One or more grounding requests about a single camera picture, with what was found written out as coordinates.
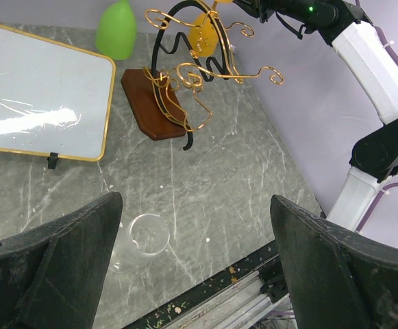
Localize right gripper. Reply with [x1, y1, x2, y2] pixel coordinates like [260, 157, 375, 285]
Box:
[233, 0, 275, 23]

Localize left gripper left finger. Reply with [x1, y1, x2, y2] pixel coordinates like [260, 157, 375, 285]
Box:
[0, 192, 123, 328]

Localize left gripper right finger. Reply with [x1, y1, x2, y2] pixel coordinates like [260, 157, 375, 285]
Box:
[270, 195, 398, 328]

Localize clear wine glass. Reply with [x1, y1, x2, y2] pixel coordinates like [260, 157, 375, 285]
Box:
[109, 213, 171, 273]

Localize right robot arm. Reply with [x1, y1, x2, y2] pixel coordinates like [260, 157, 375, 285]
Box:
[236, 1, 398, 231]

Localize orange wine glass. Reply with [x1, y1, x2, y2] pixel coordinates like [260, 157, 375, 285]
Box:
[188, 13, 219, 59]

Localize green wine glass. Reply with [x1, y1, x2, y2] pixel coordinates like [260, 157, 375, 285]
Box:
[95, 0, 137, 60]

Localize gold framed whiteboard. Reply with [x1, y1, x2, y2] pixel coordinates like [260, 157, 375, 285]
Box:
[0, 24, 116, 162]

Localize gold wire glass rack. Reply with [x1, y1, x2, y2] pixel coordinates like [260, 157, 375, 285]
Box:
[121, 0, 284, 152]

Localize aluminium rail frame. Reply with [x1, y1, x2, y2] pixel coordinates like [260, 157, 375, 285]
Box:
[126, 241, 297, 329]

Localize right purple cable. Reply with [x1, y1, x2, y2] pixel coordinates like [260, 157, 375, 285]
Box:
[354, 0, 398, 234]

